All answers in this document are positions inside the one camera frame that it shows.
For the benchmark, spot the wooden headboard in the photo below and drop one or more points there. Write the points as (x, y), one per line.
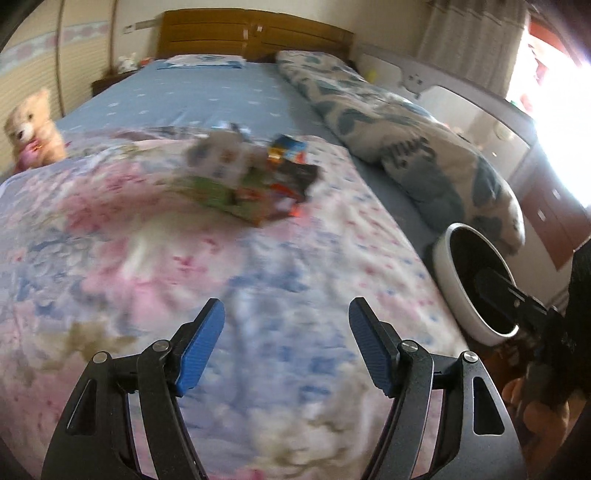
(207, 32)

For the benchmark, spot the white rounded object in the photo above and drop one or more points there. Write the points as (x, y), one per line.
(502, 133)

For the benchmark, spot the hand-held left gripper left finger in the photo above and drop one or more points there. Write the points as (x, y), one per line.
(198, 350)

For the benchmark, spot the blue patterned quilt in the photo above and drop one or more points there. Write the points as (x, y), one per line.
(392, 138)

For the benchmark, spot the white printed wrapper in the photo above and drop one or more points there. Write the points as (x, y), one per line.
(221, 157)

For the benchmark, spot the white rabbit toy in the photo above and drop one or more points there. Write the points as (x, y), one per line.
(127, 62)

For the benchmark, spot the blue dotted bed sheet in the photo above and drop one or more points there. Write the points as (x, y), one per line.
(207, 97)

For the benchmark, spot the beige teddy bear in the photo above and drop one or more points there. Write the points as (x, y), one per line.
(27, 120)

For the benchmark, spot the grey patterned curtain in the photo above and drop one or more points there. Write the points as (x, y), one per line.
(475, 46)

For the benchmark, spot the green snack wrapper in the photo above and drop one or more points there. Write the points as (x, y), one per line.
(217, 198)

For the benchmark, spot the dark wooden nightstand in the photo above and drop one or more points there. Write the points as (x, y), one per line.
(106, 83)

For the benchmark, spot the beige sliding door wardrobe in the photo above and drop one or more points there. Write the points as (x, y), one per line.
(78, 50)

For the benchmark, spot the grey bed guard rail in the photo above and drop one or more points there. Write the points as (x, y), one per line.
(461, 87)

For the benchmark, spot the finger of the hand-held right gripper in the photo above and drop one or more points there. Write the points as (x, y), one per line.
(503, 290)

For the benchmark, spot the white and black trash bin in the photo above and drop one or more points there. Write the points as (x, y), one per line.
(445, 277)

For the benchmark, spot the pink floral blanket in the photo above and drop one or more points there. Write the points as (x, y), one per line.
(138, 277)

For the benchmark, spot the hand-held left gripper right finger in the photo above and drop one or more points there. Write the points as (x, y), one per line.
(371, 350)

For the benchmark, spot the blue and orange snack packet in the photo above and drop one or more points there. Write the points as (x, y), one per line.
(288, 146)

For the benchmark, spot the person's right hand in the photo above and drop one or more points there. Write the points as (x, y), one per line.
(542, 420)

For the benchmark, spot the dark colourful snack wrapper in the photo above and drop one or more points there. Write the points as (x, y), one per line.
(300, 177)

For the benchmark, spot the reddish wooden drawer cabinet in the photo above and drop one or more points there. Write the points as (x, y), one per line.
(554, 217)

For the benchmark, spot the blue and white pillow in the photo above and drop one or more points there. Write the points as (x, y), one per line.
(198, 61)

